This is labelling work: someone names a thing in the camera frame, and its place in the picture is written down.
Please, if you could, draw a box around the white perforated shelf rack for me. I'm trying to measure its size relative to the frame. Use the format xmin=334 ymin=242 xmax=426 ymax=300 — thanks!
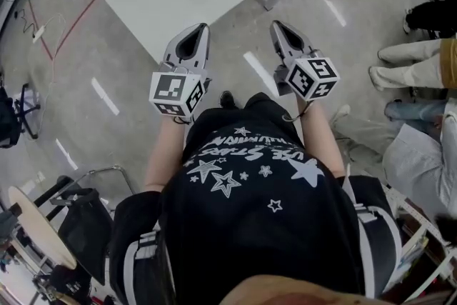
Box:
xmin=384 ymin=184 xmax=457 ymax=299

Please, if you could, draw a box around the person's black star-print shirt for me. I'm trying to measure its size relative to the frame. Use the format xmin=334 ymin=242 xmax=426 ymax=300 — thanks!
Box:
xmin=109 ymin=92 xmax=404 ymax=305

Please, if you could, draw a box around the black mesh chrome chair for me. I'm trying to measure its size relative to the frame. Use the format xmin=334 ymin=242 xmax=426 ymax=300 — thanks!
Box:
xmin=32 ymin=164 xmax=137 ymax=287

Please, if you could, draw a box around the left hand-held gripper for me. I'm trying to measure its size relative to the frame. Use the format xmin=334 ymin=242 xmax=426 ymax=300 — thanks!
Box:
xmin=149 ymin=23 xmax=213 ymax=118

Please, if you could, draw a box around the person's right forearm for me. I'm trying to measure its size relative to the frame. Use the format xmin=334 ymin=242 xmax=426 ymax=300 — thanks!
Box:
xmin=295 ymin=99 xmax=346 ymax=180

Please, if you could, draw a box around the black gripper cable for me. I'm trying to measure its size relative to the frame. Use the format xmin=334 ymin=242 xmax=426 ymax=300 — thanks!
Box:
xmin=172 ymin=113 xmax=194 ymax=126
xmin=281 ymin=99 xmax=316 ymax=123

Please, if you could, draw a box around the person's black shoe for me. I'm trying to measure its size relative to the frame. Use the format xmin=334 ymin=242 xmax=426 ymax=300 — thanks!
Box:
xmin=219 ymin=90 xmax=237 ymax=110

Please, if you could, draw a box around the person's chin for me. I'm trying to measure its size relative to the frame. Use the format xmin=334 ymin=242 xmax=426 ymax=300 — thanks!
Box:
xmin=226 ymin=274 xmax=457 ymax=305

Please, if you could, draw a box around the round wooden table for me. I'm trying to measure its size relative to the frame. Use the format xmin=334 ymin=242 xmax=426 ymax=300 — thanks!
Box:
xmin=8 ymin=185 xmax=78 ymax=271

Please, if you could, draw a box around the red floor cable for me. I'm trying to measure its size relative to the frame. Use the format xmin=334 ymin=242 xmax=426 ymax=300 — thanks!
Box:
xmin=27 ymin=0 xmax=101 ymax=61

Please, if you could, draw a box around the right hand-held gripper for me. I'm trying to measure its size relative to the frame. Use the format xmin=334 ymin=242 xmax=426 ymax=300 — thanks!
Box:
xmin=269 ymin=20 xmax=341 ymax=102

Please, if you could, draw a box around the black office chair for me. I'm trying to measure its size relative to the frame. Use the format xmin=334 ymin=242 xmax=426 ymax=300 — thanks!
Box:
xmin=0 ymin=81 xmax=42 ymax=150

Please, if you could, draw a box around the person's left forearm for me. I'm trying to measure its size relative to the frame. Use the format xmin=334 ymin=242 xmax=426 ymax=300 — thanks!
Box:
xmin=144 ymin=113 xmax=196 ymax=196

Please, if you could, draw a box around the white power strip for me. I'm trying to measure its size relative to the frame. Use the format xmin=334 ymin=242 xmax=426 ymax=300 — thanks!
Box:
xmin=32 ymin=24 xmax=48 ymax=44

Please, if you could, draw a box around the grey harness strap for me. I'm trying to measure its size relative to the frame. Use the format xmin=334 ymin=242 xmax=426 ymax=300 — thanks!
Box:
xmin=122 ymin=230 xmax=160 ymax=305
xmin=351 ymin=201 xmax=403 ymax=299

